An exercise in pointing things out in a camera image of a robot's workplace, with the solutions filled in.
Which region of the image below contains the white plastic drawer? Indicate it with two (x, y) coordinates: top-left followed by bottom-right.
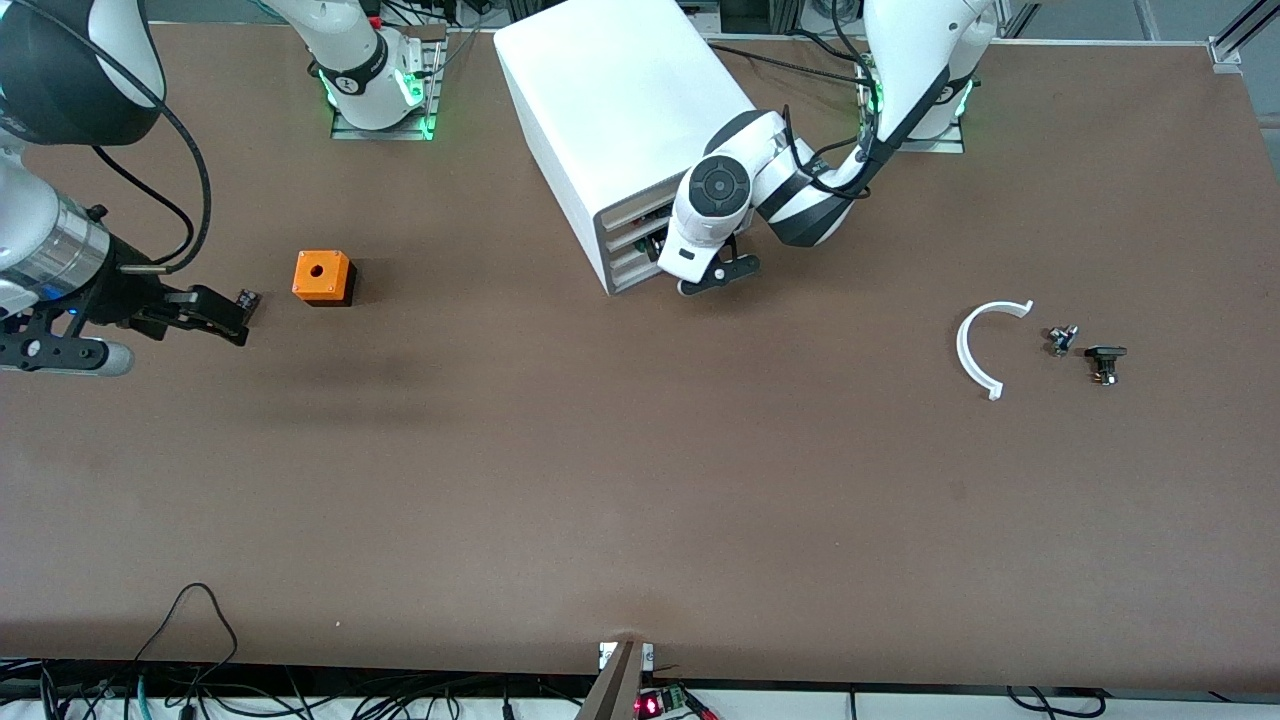
(606, 238), (661, 273)
(600, 178), (693, 233)
(610, 260), (683, 293)
(603, 215), (667, 253)

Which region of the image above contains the white drawer cabinet housing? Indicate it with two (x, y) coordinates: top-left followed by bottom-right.
(493, 0), (773, 297)

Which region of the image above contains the orange box with hole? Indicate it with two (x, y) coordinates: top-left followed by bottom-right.
(292, 249), (357, 308)

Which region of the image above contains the circuit board with red LED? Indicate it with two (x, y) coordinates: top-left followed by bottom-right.
(634, 685), (693, 720)

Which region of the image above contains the black table cable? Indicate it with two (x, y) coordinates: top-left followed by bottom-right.
(705, 42), (871, 89)
(790, 28), (871, 64)

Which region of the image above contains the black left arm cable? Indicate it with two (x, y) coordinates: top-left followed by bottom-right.
(780, 0), (893, 197)

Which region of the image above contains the black looped cable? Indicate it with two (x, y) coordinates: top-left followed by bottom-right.
(133, 583), (240, 669)

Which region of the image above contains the white curved plastic ring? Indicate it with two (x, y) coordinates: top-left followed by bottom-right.
(956, 299), (1035, 401)

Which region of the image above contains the grey camera post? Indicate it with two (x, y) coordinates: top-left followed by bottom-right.
(574, 640), (646, 720)

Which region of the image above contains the small black switch part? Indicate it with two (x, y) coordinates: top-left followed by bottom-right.
(1084, 345), (1129, 387)

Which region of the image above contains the black floor cable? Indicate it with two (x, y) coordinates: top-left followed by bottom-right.
(1004, 685), (1107, 720)

